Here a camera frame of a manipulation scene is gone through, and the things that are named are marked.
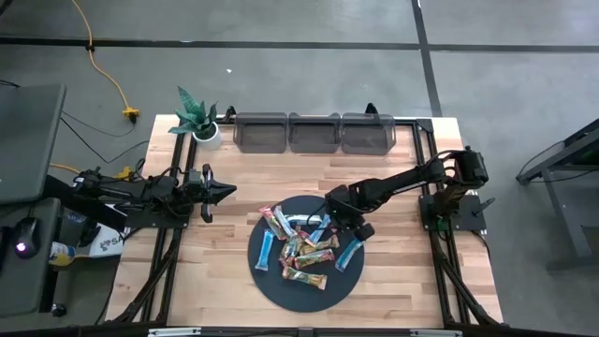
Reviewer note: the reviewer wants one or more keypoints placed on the dark grey desk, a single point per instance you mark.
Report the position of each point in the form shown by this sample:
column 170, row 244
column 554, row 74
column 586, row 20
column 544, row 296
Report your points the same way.
column 28, row 285

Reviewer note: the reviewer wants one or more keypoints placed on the red Chewy granola bar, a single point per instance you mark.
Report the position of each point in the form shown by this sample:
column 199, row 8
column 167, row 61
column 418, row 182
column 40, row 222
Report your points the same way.
column 304, row 235
column 313, row 258
column 290, row 248
column 271, row 224

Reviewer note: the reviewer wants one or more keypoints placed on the round dark woven placemat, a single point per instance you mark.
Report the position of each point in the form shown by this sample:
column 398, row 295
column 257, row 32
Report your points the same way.
column 299, row 302

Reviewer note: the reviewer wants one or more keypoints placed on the grey translucent plastic bin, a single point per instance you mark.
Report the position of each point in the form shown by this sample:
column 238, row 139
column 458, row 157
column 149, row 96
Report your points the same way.
column 369, row 136
column 259, row 133
column 314, row 133

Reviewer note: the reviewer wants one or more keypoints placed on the silver metal bracket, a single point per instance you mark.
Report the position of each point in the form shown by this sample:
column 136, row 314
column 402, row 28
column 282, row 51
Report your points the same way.
column 174, row 332
column 435, row 333

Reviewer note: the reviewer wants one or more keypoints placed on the white plant pot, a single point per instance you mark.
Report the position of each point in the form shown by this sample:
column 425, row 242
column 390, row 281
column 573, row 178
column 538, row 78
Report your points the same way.
column 213, row 140

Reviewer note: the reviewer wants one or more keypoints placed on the black side stand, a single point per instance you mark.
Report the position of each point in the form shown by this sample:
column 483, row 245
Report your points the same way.
column 566, row 187

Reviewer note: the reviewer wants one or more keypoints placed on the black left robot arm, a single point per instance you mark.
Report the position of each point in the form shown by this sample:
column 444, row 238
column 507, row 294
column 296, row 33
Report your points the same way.
column 140, row 189

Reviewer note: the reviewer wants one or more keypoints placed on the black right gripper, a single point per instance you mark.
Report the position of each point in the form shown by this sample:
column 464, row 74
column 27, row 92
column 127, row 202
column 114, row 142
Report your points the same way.
column 341, row 201

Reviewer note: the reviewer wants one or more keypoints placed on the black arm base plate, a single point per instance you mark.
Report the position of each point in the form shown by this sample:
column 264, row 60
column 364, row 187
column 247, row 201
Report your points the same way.
column 468, row 217
column 150, row 220

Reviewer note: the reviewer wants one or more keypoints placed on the black aluminium table frame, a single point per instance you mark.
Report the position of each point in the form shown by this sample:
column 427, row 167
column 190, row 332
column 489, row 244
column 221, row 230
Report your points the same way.
column 426, row 125

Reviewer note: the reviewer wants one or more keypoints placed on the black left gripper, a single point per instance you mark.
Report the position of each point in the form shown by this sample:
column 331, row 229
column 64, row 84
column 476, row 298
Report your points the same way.
column 206, row 192

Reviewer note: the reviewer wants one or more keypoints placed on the silver blue foil snack bar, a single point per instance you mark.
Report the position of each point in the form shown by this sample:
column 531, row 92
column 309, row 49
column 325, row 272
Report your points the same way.
column 284, row 220
column 299, row 219

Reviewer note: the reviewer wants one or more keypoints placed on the dark grey flat monitor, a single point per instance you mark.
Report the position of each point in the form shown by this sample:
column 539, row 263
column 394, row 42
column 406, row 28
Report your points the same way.
column 28, row 140

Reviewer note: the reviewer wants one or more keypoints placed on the white printed box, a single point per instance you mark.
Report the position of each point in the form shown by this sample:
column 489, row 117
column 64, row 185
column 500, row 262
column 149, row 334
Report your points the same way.
column 110, row 243

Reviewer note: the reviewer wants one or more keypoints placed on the black computer mouse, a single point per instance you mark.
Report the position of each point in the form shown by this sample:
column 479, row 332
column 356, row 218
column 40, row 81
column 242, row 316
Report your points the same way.
column 25, row 236

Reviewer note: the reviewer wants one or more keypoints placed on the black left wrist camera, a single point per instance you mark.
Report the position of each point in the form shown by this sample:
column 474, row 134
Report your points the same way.
column 194, row 176

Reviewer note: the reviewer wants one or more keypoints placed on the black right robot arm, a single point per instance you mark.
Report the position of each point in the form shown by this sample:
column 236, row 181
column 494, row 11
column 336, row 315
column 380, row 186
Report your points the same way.
column 398, row 182

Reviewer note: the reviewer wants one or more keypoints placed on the green snake plant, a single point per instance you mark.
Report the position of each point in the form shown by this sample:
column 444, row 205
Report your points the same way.
column 194, row 114

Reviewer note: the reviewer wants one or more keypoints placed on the black round knob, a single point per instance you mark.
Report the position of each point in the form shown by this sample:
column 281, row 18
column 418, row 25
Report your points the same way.
column 58, row 310

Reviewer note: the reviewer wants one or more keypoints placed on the black clamp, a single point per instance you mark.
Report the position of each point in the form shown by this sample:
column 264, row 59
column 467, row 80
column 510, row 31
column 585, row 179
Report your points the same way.
column 370, row 108
column 230, row 114

